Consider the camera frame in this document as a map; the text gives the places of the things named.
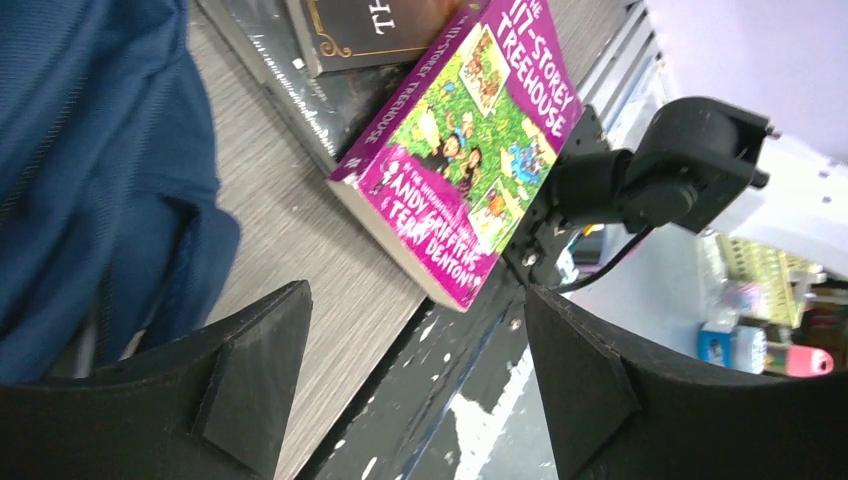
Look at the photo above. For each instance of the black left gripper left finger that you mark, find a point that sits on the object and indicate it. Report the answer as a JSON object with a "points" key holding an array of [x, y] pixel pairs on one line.
{"points": [[211, 405]]}

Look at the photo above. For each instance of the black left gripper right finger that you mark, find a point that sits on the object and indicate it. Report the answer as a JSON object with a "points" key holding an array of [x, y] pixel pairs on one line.
{"points": [[620, 406]]}

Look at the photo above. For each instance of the navy blue backpack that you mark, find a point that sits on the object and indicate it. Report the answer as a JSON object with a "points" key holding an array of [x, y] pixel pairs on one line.
{"points": [[109, 213]]}

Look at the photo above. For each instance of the green cover book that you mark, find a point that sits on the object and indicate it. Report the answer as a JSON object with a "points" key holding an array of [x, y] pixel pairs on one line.
{"points": [[451, 164]]}

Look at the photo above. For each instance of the Three Days To See book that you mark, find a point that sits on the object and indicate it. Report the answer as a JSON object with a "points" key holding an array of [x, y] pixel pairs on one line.
{"points": [[338, 35]]}

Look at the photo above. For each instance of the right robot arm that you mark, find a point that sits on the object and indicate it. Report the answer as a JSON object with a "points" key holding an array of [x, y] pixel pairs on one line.
{"points": [[701, 163]]}

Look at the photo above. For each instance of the clutter outside the cell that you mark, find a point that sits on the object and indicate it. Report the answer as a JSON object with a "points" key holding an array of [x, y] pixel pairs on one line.
{"points": [[772, 312]]}

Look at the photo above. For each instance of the purple cover book bottom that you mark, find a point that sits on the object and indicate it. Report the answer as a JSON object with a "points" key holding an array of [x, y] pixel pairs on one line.
{"points": [[326, 114]]}

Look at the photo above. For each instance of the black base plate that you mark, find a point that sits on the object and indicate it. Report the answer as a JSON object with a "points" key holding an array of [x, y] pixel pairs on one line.
{"points": [[446, 371]]}

